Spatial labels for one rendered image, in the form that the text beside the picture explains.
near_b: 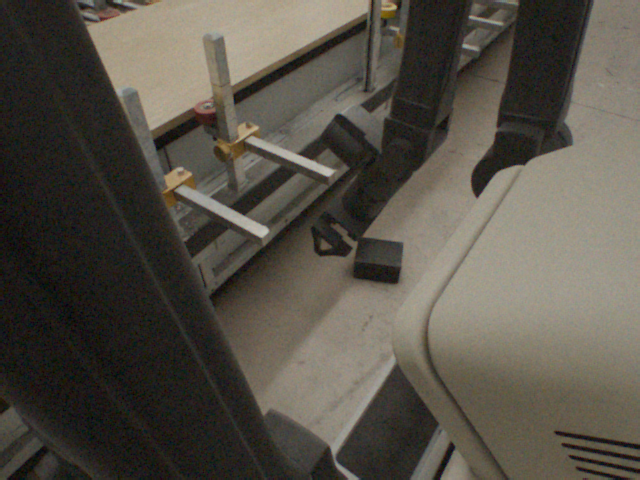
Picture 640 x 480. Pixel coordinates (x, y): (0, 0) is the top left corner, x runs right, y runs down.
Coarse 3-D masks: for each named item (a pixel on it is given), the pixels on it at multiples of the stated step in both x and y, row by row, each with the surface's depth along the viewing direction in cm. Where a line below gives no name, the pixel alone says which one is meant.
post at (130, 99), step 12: (120, 96) 86; (132, 96) 87; (132, 108) 88; (132, 120) 89; (144, 120) 92; (144, 132) 93; (144, 144) 94; (156, 156) 98; (156, 168) 100; (156, 180) 101; (180, 228) 114
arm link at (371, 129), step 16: (352, 112) 57; (336, 128) 57; (352, 128) 56; (368, 128) 56; (336, 144) 58; (352, 144) 57; (368, 144) 55; (400, 144) 50; (352, 160) 58; (384, 160) 53; (400, 160) 51
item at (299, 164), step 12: (216, 132) 125; (252, 144) 118; (264, 144) 118; (264, 156) 118; (276, 156) 115; (288, 156) 114; (300, 156) 114; (288, 168) 115; (300, 168) 113; (312, 168) 111; (324, 168) 111; (324, 180) 110
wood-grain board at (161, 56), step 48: (192, 0) 186; (240, 0) 186; (288, 0) 186; (336, 0) 186; (384, 0) 186; (144, 48) 151; (192, 48) 151; (240, 48) 151; (288, 48) 151; (144, 96) 127; (192, 96) 127
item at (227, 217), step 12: (180, 192) 105; (192, 192) 105; (192, 204) 104; (204, 204) 102; (216, 204) 102; (216, 216) 101; (228, 216) 99; (240, 216) 99; (240, 228) 98; (252, 228) 96; (264, 228) 96; (252, 240) 98; (264, 240) 96
